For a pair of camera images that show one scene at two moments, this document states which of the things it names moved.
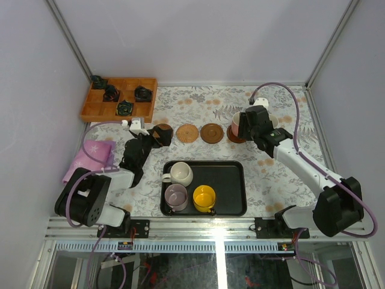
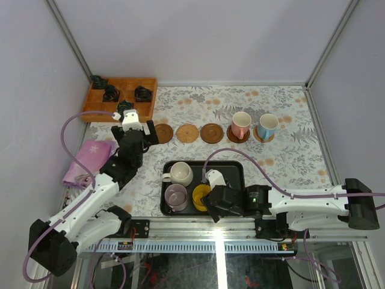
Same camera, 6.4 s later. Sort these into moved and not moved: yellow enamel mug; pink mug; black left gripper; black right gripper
Moved: black left gripper; black right gripper
Not moved: yellow enamel mug; pink mug
